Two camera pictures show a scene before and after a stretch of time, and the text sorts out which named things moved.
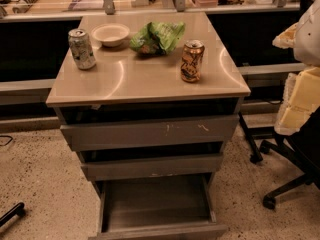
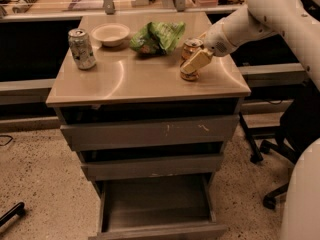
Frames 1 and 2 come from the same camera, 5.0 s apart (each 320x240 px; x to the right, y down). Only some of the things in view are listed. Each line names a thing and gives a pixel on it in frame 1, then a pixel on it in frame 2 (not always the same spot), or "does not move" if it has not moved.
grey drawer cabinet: (148, 100) does not move
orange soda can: (192, 58) does not move
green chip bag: (156, 39) does not move
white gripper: (309, 39) -> (216, 40)
